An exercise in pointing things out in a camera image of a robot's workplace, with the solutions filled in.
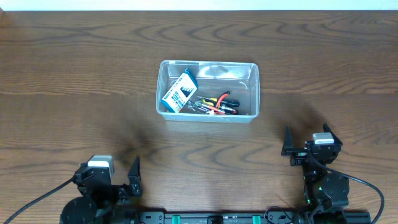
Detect small yellow black screwdriver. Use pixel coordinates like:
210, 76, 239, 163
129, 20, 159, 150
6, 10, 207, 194
197, 96, 240, 108

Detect red black side cutters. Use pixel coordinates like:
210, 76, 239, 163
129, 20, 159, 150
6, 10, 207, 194
215, 91, 236, 115

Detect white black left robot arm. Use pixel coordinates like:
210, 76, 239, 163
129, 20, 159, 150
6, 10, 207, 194
60, 155, 294, 224

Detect silver offset ring wrench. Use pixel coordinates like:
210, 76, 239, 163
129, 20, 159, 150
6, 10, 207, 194
187, 101, 203, 113

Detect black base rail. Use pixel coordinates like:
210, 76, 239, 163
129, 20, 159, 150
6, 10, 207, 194
135, 207, 372, 224

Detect blue white small box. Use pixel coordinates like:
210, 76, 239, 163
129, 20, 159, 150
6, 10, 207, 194
160, 68, 198, 113

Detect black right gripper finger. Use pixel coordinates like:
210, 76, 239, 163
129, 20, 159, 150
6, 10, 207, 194
323, 123, 343, 146
281, 126, 294, 156

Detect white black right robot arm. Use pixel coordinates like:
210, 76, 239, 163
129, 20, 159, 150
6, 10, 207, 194
281, 123, 349, 223

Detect clear plastic container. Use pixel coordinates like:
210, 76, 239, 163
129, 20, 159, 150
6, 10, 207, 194
156, 60, 261, 123

